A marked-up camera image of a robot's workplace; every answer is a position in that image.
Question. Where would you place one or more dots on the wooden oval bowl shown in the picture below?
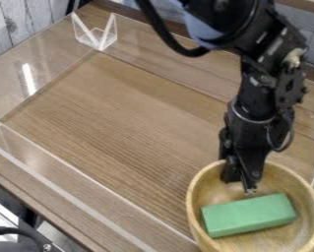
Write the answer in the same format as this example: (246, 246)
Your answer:
(291, 237)

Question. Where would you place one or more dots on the clear acrylic corner bracket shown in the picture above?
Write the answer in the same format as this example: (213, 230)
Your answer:
(96, 38)

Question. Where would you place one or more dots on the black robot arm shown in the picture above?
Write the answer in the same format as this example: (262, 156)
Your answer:
(249, 27)

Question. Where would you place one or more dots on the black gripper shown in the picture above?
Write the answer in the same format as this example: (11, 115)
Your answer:
(246, 141)

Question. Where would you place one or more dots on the green rectangular block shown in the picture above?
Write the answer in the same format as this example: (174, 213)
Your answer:
(247, 215)

